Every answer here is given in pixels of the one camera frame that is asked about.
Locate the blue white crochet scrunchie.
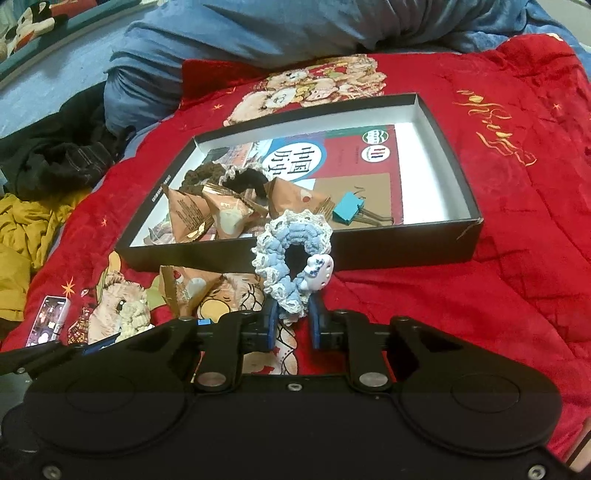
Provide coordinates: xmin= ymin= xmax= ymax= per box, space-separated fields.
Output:
xmin=252 ymin=209 xmax=335 ymax=323

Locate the brown snack packet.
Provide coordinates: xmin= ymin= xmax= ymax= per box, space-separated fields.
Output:
xmin=159 ymin=265 xmax=222 ymax=317
xmin=163 ymin=186 xmax=213 ymax=243
xmin=201 ymin=183 xmax=269 ymax=240
xmin=263 ymin=178 xmax=335 ymax=220

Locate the black white-trimmed scrunchie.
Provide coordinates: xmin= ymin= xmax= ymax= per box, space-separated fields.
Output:
xmin=178 ymin=161 xmax=274 ymax=209

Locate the cream crochet scrunchie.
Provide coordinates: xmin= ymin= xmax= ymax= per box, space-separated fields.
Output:
xmin=115 ymin=300 xmax=153 ymax=343

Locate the person's bare hand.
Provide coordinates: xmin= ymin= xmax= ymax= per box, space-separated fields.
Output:
xmin=567 ymin=437 xmax=591 ymax=473

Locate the smartphone with lit screen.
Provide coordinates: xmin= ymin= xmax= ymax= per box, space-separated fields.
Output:
xmin=25 ymin=296 xmax=70 ymax=347

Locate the mustard yellow jacket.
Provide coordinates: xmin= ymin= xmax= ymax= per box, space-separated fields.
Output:
xmin=0 ymin=189 xmax=90 ymax=322

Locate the black shallow cardboard box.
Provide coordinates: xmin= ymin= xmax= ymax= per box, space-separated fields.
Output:
xmin=116 ymin=93 xmax=484 ymax=272

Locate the black clothing pile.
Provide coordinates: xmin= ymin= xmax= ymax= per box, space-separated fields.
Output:
xmin=1 ymin=83 xmax=135 ymax=201

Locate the blue duvet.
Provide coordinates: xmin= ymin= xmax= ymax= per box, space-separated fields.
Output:
xmin=104 ymin=0 xmax=590 ymax=134

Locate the red embroidered bear blanket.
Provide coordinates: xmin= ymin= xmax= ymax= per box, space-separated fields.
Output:
xmin=1 ymin=34 xmax=590 ymax=458

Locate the teal window ledge cushion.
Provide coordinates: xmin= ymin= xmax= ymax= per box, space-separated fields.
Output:
xmin=1 ymin=1 xmax=161 ymax=89

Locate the mickey mouse plush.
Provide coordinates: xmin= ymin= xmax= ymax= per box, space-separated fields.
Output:
xmin=0 ymin=0 xmax=100 ymax=59

